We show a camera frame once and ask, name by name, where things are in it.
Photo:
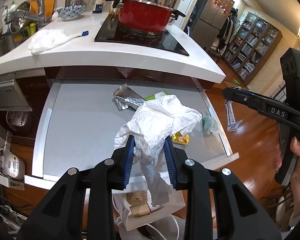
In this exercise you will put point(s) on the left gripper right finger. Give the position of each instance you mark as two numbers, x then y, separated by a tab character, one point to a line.
239	215

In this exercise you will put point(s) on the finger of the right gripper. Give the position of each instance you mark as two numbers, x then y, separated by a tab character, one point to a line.
286	115

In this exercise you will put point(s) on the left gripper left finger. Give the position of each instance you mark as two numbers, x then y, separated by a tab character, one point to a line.
59	215

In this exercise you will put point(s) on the gold butter portion pack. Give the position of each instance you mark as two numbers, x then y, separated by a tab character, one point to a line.
178	138

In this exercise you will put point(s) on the translucent printed plastic packet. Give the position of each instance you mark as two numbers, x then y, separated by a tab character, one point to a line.
209	124

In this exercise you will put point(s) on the white plastic bag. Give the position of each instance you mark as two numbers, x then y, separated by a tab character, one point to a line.
153	122

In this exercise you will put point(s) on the green snack packet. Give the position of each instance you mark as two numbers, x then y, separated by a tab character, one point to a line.
156	96

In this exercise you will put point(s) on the silver foil wrapper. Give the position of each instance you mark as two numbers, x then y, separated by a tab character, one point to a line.
125	97

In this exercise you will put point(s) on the white paper trash bag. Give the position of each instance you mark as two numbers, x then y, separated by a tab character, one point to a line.
139	219

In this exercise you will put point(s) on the kitchen sink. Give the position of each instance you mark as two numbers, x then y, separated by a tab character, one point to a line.
11	41

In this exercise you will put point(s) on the chrome kitchen faucet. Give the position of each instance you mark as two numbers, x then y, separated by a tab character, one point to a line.
22	17

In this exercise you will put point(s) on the wooden bookshelf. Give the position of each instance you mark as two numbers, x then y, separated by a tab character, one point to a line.
252	46

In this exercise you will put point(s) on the white rice cooker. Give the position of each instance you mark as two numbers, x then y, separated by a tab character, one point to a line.
11	166

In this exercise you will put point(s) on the dark grey refrigerator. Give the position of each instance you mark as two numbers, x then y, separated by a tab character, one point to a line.
208	19

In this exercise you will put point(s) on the steel drawer front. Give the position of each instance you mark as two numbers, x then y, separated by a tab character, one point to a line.
23	91

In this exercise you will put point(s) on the black induction cooktop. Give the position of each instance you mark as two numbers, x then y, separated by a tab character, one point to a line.
112	31

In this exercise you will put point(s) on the red cooking pot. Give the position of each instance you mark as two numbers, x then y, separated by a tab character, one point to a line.
145	17

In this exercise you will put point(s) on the white dish cloth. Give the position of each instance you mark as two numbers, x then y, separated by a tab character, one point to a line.
51	38

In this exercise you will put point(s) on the blue patterned bowl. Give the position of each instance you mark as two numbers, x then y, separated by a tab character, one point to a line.
70	12

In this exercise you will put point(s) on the steel utensil holder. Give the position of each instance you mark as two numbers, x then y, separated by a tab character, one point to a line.
69	3

